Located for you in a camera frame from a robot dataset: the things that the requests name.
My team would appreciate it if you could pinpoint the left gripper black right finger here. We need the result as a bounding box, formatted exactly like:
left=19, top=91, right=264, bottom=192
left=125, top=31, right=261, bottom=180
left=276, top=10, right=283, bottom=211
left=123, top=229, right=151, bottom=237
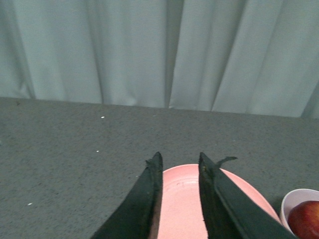
left=198, top=152, right=295, bottom=239

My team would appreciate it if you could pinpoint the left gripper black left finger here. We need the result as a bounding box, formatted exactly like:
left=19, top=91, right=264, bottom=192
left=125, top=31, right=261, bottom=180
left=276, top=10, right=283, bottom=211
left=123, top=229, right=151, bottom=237
left=91, top=152, right=163, bottom=239

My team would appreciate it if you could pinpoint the red apple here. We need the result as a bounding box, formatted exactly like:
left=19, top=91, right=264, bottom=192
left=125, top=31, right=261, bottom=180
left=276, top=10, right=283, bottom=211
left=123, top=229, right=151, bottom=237
left=288, top=201, right=319, bottom=239

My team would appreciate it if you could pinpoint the pink plate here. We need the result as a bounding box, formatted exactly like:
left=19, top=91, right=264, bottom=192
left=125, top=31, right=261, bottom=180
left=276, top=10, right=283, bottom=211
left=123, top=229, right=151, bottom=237
left=149, top=163, right=282, bottom=239

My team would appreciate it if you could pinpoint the pink bowl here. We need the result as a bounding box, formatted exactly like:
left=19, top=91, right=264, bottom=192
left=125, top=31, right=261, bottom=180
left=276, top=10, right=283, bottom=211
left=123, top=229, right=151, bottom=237
left=280, top=189, right=319, bottom=233

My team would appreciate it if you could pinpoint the white curtain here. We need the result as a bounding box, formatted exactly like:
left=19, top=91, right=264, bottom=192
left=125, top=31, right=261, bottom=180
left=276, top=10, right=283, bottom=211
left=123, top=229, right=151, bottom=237
left=0, top=0, right=319, bottom=118

